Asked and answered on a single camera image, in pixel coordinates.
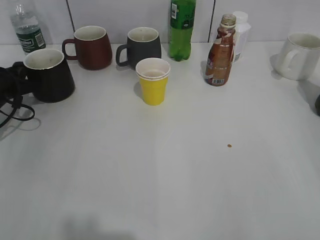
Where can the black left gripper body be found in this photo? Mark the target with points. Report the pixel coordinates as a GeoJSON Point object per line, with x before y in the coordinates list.
{"type": "Point", "coordinates": [15, 81]}

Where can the black ceramic mug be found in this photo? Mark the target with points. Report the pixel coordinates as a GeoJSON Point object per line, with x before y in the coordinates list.
{"type": "Point", "coordinates": [48, 71]}

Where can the orange juice bottle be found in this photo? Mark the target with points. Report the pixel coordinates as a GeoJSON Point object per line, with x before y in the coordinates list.
{"type": "Point", "coordinates": [221, 54]}

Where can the yellow paper cup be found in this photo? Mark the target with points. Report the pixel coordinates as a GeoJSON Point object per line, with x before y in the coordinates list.
{"type": "Point", "coordinates": [153, 76]}

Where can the clear water bottle green label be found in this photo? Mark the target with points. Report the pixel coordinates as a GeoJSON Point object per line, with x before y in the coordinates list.
{"type": "Point", "coordinates": [24, 19]}

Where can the dark red ceramic mug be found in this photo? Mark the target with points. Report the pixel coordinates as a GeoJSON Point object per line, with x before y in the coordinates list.
{"type": "Point", "coordinates": [92, 47]}

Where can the dark grey ceramic mug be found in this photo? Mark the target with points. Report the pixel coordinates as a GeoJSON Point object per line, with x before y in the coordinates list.
{"type": "Point", "coordinates": [142, 43]}

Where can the green soda bottle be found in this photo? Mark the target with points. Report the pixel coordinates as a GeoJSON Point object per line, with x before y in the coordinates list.
{"type": "Point", "coordinates": [182, 17]}

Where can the white milk bottle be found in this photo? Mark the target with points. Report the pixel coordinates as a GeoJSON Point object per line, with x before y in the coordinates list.
{"type": "Point", "coordinates": [242, 29]}

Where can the white ceramic mug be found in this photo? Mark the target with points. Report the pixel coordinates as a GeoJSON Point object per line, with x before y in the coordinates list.
{"type": "Point", "coordinates": [298, 57]}

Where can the dark cola bottle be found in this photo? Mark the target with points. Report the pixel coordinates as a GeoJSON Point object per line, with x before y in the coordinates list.
{"type": "Point", "coordinates": [317, 105]}

